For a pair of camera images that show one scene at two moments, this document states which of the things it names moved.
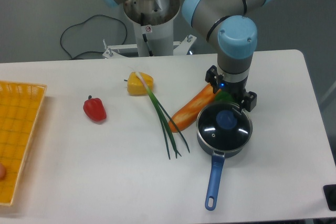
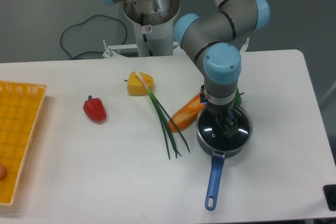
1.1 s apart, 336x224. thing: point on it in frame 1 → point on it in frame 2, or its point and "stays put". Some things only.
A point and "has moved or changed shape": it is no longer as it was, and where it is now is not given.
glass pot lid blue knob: (227, 119) has moved or changed shape
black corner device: (329, 191) stays put
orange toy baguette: (187, 115) stays put
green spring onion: (167, 122) stays put
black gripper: (237, 89) → (221, 113)
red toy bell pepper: (94, 108) stays put
